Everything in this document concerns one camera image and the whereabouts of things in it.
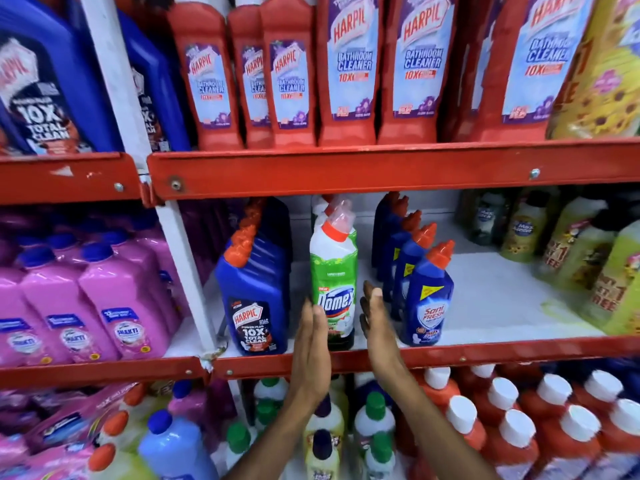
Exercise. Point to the person's right hand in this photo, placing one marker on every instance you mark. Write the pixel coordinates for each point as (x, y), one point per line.
(384, 344)

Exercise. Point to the person's left hand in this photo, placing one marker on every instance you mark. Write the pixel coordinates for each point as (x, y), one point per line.
(311, 362)

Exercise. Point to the person's right fingers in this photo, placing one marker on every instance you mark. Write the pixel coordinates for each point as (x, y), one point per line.
(375, 309)

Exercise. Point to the person's left fingers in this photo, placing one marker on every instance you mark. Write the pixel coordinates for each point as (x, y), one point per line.
(312, 324)

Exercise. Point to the person's left forearm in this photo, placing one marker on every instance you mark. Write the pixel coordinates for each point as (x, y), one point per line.
(272, 444)

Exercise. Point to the person's right forearm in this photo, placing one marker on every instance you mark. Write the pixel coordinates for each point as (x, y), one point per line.
(440, 434)

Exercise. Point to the blue red-capped cleaner bottle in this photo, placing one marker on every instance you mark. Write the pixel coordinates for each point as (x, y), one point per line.
(430, 299)
(395, 244)
(379, 219)
(407, 264)
(386, 229)

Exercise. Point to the white green toilet cleaner bottle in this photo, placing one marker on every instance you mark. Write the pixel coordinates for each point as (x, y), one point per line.
(332, 264)
(325, 207)

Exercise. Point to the row of blue orange-capped bottles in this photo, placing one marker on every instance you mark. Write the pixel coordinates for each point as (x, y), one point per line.
(255, 289)

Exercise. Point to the yellow purple-capped bottle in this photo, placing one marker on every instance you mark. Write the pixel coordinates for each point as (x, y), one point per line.
(325, 417)
(322, 457)

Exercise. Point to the group of white green-capped bottles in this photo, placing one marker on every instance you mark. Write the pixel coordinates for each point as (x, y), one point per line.
(372, 419)

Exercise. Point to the long red shelf beam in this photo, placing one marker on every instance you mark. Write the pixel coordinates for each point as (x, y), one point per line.
(390, 167)
(490, 352)

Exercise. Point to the white shelf board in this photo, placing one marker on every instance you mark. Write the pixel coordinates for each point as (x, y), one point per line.
(500, 294)

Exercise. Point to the group of dark purple bottles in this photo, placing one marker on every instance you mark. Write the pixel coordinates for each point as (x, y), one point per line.
(205, 234)

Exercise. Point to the dark green cleaner bottle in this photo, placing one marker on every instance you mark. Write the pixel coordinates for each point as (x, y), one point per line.
(487, 219)

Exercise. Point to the purple blue-capped bottle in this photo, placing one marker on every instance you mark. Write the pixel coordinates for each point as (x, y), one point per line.
(184, 397)

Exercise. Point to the light blue cleaner bottle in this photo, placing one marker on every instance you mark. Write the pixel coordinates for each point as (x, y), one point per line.
(175, 449)

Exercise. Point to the white orange-capped bottle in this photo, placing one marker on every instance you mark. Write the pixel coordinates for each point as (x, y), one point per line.
(117, 427)
(115, 464)
(137, 397)

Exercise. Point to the group of red white-capped bottles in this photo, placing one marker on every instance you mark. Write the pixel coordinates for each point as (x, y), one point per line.
(540, 429)

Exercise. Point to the short red shelf beam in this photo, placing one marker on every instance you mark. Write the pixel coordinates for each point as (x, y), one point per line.
(100, 372)
(65, 177)

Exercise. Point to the group of pink blue-capped bottles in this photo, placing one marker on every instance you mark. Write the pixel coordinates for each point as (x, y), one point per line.
(85, 299)

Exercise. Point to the group of yellow-green cleaner bottles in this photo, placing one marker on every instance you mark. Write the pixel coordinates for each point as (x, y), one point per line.
(600, 264)

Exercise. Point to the row of red bathroom cleaner bottles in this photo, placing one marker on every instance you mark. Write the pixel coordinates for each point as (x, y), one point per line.
(350, 69)

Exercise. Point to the pile of pink refill pouches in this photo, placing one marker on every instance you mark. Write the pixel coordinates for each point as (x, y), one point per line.
(50, 429)

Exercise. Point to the large blue cleaner bottle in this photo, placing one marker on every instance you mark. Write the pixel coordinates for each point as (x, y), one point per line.
(155, 84)
(45, 79)

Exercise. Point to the yellow floral cleaner bottle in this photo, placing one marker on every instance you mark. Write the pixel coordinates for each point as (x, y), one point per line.
(600, 79)

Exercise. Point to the white shelf upright post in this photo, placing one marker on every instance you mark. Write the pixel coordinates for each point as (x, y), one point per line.
(125, 94)

